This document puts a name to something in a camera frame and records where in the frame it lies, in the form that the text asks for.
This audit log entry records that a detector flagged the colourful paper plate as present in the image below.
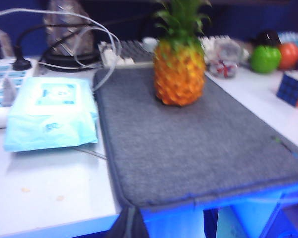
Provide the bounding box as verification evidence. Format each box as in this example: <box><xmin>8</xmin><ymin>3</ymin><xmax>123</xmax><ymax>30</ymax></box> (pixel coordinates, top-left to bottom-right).
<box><xmin>277</xmin><ymin>31</ymin><xmax>298</xmax><ymax>49</ymax></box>

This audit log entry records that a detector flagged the orange fruit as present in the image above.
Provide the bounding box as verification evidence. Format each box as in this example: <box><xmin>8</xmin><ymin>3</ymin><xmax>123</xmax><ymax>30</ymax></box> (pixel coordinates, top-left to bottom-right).
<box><xmin>278</xmin><ymin>42</ymin><xmax>298</xmax><ymax>70</ymax></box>

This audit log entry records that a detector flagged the white power strip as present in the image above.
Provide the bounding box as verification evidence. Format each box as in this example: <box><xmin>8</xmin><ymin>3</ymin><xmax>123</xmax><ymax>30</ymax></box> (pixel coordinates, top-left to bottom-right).
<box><xmin>0</xmin><ymin>58</ymin><xmax>40</xmax><ymax>130</ymax></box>

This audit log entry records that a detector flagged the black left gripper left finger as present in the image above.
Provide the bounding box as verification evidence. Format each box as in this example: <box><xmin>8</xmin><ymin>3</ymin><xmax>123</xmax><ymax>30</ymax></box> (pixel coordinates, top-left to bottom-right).
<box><xmin>108</xmin><ymin>205</ymin><xmax>134</xmax><ymax>238</ymax></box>

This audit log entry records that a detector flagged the orange plastic pineapple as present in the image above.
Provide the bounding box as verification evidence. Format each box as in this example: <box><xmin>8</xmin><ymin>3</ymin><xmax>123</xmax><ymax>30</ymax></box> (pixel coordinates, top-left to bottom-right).
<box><xmin>152</xmin><ymin>0</ymin><xmax>212</xmax><ymax>107</ymax></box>

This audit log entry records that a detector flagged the black round object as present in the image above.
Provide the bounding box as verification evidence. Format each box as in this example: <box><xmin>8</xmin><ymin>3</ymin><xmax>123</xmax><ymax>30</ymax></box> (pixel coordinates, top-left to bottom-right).
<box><xmin>249</xmin><ymin>29</ymin><xmax>282</xmax><ymax>48</ymax></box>

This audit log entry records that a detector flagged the white power adapter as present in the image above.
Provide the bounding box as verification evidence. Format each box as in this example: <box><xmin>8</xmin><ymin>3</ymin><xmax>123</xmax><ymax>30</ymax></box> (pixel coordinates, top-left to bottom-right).
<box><xmin>0</xmin><ymin>26</ymin><xmax>14</xmax><ymax>62</ymax></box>

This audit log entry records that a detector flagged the grey felt laptop sleeve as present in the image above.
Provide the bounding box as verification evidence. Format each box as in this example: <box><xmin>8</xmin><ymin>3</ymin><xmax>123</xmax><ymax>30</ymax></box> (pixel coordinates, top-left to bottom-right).
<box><xmin>93</xmin><ymin>65</ymin><xmax>298</xmax><ymax>209</ymax></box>

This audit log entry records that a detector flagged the light blue wet wipes pack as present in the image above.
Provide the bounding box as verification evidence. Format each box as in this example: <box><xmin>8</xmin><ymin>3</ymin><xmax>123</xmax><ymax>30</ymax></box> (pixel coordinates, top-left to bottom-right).
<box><xmin>3</xmin><ymin>76</ymin><xmax>99</xmax><ymax>152</ymax></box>

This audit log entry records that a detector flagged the Rubik's cube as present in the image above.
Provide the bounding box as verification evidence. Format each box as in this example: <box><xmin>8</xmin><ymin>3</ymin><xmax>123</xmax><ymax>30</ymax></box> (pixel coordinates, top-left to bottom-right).
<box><xmin>276</xmin><ymin>70</ymin><xmax>298</xmax><ymax>108</ymax></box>

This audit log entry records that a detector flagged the small grey plug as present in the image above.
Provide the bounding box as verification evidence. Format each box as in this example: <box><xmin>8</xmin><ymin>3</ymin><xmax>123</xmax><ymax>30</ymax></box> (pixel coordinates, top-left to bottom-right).
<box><xmin>2</xmin><ymin>78</ymin><xmax>17</xmax><ymax>107</ymax></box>

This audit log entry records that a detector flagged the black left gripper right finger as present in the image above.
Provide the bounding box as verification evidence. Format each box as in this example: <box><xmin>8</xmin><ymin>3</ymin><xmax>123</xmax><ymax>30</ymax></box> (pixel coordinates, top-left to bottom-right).
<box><xmin>131</xmin><ymin>207</ymin><xmax>150</xmax><ymax>238</ymax></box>

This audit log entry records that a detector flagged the green apple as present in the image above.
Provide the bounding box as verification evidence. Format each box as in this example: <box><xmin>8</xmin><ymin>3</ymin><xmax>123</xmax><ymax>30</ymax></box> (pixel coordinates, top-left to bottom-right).
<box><xmin>249</xmin><ymin>44</ymin><xmax>282</xmax><ymax>74</ymax></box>

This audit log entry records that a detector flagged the long white cable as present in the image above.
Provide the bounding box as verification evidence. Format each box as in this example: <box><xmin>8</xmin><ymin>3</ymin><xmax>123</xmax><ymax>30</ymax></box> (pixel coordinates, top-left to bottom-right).
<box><xmin>73</xmin><ymin>146</ymin><xmax>108</xmax><ymax>160</ymax></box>

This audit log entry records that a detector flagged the black plug with cable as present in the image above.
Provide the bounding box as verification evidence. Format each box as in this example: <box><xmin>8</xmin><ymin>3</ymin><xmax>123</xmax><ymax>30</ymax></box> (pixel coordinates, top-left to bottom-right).
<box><xmin>12</xmin><ymin>23</ymin><xmax>110</xmax><ymax>72</ymax></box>

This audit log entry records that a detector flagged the white grey keyboard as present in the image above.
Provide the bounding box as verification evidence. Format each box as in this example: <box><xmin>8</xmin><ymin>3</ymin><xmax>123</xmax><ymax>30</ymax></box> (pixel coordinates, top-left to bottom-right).
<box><xmin>98</xmin><ymin>36</ymin><xmax>250</xmax><ymax>68</ymax></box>

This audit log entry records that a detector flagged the glass cup with print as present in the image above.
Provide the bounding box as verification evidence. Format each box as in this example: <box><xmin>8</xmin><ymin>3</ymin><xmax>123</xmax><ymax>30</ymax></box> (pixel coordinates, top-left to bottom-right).
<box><xmin>205</xmin><ymin>37</ymin><xmax>249</xmax><ymax>80</ymax></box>

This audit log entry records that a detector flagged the silver figurine statue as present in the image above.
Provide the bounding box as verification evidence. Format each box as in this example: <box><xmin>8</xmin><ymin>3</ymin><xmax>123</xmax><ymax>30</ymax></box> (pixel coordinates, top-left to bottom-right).
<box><xmin>44</xmin><ymin>0</ymin><xmax>95</xmax><ymax>59</ymax></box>

